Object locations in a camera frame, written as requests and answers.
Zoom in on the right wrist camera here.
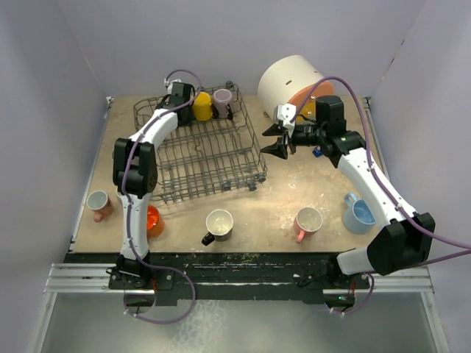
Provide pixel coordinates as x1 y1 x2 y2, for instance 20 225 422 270
273 103 297 130

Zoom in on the white round drawer cabinet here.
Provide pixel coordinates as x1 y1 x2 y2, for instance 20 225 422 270
257 55 324 121

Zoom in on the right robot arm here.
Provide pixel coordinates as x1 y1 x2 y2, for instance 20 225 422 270
261 96 435 288

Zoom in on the orange mug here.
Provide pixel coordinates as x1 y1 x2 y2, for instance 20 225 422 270
146 205 165 239

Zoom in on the yellow mug black handle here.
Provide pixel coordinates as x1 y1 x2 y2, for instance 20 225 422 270
192 92 213 121

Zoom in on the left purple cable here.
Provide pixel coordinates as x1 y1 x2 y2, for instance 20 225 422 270
120 69 203 325

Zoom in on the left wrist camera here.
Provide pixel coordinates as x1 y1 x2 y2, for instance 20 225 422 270
164 79 182 94

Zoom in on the light blue mug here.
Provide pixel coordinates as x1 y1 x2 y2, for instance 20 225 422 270
342 193 375 235

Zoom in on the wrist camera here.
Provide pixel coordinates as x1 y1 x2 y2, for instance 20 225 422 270
164 79 182 94
273 103 297 130

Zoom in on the salmon pink mug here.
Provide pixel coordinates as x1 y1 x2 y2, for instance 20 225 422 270
86 190 114 223

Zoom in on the purple mug black handle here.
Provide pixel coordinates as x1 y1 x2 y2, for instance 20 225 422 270
212 88 234 120

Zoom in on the grey wire dish rack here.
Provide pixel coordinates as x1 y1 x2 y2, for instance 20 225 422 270
151 81 268 204

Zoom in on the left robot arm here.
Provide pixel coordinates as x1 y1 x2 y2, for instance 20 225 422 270
111 82 196 288

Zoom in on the white mug black handle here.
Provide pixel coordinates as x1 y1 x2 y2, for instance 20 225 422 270
202 210 234 246

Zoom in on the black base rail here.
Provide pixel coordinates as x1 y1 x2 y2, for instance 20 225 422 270
108 250 371 307

